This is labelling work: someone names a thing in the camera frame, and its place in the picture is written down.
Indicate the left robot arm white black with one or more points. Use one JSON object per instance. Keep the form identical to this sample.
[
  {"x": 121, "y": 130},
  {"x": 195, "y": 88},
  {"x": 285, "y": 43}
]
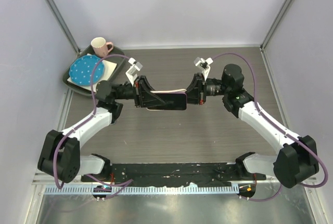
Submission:
[{"x": 61, "y": 153}]

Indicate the pink mug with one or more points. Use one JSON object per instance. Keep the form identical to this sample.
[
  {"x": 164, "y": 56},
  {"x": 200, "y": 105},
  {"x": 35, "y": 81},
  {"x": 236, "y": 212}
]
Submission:
[{"x": 101, "y": 47}]

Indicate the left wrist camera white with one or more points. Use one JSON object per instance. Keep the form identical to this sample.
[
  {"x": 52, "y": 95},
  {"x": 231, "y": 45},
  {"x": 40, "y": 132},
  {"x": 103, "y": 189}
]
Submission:
[{"x": 131, "y": 73}]

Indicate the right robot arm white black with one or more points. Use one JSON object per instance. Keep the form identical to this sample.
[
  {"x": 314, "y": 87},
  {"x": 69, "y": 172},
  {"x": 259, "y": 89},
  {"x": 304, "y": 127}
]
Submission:
[{"x": 294, "y": 161}]

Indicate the dark green tray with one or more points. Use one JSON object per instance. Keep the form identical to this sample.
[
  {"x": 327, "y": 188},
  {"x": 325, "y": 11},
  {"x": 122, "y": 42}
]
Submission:
[{"x": 117, "y": 57}]

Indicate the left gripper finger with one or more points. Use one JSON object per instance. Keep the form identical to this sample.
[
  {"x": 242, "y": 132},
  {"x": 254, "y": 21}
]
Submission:
[
  {"x": 144, "y": 84},
  {"x": 149, "y": 99}
]

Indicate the blue dotted plate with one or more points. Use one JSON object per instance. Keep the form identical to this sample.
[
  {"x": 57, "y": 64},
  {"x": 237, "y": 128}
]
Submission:
[{"x": 86, "y": 69}]

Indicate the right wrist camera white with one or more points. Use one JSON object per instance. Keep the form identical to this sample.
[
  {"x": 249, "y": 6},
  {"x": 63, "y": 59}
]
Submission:
[{"x": 204, "y": 66}]

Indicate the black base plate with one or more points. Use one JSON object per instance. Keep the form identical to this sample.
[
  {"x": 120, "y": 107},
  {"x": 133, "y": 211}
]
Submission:
[{"x": 180, "y": 174}]

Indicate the slotted cable duct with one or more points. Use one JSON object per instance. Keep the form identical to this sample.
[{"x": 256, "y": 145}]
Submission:
[{"x": 99, "y": 189}]

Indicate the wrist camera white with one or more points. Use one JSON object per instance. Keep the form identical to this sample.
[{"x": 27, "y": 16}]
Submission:
[
  {"x": 204, "y": 66},
  {"x": 131, "y": 73}
]

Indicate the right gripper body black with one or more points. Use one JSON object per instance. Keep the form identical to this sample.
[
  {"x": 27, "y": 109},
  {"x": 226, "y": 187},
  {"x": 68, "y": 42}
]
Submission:
[{"x": 202, "y": 90}]

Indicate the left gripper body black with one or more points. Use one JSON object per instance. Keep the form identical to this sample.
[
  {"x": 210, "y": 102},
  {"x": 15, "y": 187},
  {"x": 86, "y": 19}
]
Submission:
[{"x": 137, "y": 89}]

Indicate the purple smartphone black screen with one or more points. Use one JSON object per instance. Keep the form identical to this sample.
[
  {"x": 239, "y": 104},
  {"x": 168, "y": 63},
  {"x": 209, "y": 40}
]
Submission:
[{"x": 173, "y": 101}]

